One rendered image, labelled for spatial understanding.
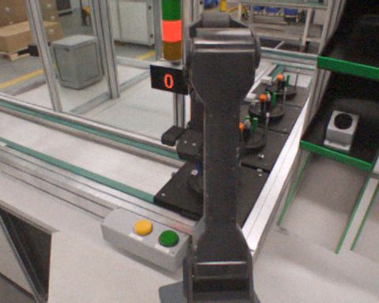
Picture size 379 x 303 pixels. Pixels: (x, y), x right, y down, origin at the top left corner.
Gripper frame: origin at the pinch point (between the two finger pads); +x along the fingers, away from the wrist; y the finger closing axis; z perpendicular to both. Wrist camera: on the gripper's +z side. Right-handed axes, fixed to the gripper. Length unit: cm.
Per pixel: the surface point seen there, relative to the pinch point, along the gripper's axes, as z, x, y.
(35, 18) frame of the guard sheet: -22, -23, -75
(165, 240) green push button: 14.6, 12.5, -1.6
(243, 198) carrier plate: -6.8, 12.5, 9.0
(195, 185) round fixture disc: -3.8, 10.6, -3.5
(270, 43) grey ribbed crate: -233, 26, -43
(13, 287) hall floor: 12, 109, -105
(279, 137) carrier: -41.9, 12.1, 9.4
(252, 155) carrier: -26.8, 12.2, 4.7
